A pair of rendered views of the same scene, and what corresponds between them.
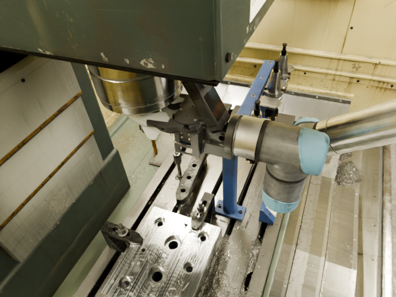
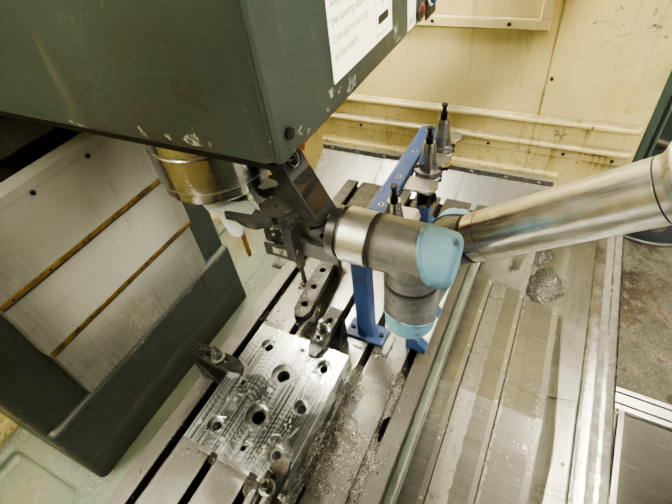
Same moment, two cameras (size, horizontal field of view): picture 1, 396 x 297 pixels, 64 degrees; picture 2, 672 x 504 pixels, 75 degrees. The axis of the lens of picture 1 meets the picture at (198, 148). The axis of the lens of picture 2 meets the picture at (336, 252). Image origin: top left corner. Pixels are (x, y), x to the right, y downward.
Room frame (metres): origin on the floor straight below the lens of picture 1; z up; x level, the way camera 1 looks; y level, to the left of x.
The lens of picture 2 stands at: (-0.01, -0.10, 1.81)
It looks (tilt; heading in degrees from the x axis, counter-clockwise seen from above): 44 degrees down; 5
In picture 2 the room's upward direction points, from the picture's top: 9 degrees counter-clockwise
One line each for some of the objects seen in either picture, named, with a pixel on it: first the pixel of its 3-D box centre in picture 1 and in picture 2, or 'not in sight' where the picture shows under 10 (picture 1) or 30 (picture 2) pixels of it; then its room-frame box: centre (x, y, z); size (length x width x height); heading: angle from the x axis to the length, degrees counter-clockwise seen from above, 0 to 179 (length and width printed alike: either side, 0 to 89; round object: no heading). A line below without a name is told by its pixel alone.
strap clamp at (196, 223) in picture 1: (202, 214); (326, 337); (0.57, 0.01, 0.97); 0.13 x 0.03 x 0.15; 153
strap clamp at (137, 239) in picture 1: (124, 237); (220, 364); (0.51, 0.25, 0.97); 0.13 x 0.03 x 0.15; 63
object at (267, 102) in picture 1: (269, 102); (420, 185); (0.80, -0.24, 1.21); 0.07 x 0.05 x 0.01; 63
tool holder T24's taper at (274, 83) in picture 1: (274, 80); (429, 154); (0.85, -0.26, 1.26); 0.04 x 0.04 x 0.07
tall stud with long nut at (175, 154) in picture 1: (178, 164); (301, 268); (0.80, 0.08, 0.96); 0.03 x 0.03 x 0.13
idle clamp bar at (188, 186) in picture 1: (192, 177); (320, 285); (0.76, 0.03, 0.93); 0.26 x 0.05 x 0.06; 158
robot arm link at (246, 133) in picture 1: (248, 135); (358, 234); (0.42, -0.09, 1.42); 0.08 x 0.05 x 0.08; 153
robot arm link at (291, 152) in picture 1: (291, 148); (414, 252); (0.38, -0.16, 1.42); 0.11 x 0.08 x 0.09; 63
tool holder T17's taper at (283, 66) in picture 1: (282, 63); (443, 130); (0.94, -0.31, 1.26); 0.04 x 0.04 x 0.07
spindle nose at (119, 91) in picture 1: (135, 61); (207, 134); (0.51, 0.09, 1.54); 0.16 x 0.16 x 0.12
